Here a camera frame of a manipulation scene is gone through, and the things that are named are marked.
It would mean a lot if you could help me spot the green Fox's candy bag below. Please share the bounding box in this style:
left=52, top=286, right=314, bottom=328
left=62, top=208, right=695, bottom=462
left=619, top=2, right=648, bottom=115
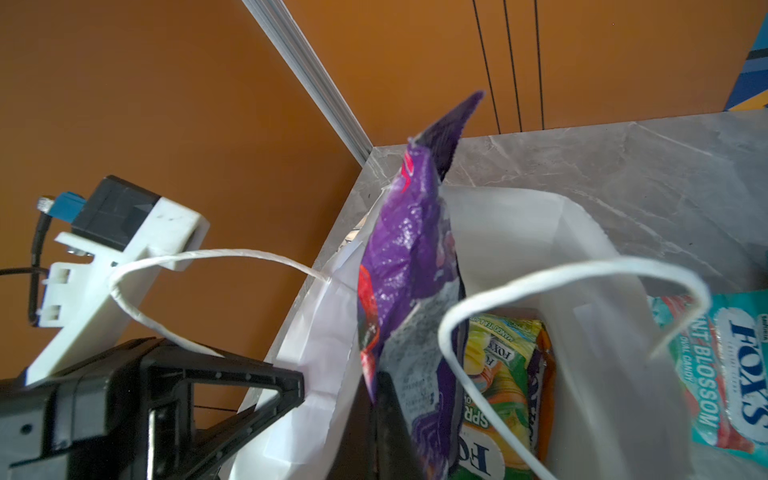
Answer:
left=452, top=314, right=543, bottom=479

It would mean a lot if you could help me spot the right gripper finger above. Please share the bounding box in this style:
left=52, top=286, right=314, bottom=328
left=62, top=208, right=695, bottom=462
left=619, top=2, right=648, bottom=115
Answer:
left=327, top=373, right=423, bottom=479

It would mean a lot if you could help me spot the teal Fox's candy bag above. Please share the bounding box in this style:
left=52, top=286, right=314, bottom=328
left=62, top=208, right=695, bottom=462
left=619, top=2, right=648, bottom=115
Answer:
left=669, top=290, right=767, bottom=467

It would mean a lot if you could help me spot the left aluminium corner post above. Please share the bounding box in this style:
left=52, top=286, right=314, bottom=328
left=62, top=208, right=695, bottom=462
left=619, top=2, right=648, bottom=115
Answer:
left=242, top=0, right=373, bottom=166

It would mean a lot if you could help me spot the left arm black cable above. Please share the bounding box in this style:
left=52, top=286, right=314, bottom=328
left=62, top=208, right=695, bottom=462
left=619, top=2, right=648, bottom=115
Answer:
left=0, top=197, right=55, bottom=325

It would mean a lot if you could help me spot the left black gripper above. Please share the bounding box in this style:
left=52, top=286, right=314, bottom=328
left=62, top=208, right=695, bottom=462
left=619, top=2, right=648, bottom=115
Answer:
left=1, top=339, right=305, bottom=479

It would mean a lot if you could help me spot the orange Fox's candy bag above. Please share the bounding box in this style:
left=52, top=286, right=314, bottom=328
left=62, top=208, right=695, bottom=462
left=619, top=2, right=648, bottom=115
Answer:
left=527, top=329, right=556, bottom=462

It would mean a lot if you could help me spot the purple Fox's candy bag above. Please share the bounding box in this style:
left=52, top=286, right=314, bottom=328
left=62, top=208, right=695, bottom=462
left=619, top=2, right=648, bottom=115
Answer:
left=357, top=91, right=484, bottom=479

